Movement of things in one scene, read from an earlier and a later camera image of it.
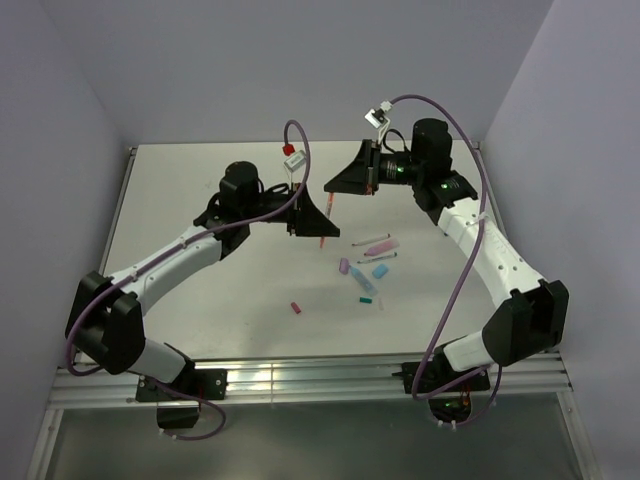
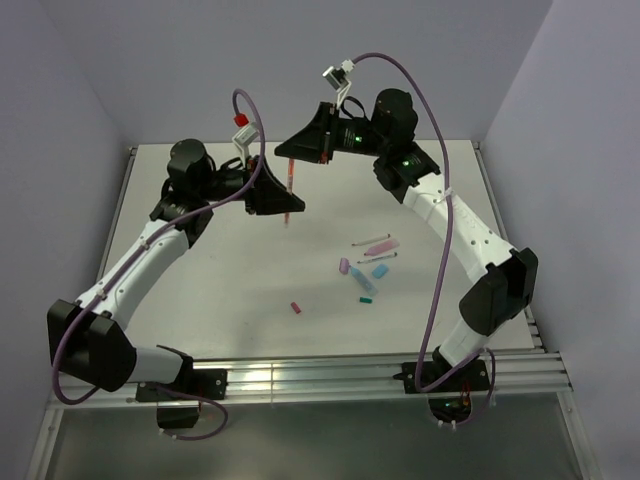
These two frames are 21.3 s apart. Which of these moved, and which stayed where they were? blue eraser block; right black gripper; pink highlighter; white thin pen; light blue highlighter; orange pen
Moved: right black gripper; orange pen
Stayed: pink highlighter; light blue highlighter; blue eraser block; white thin pen
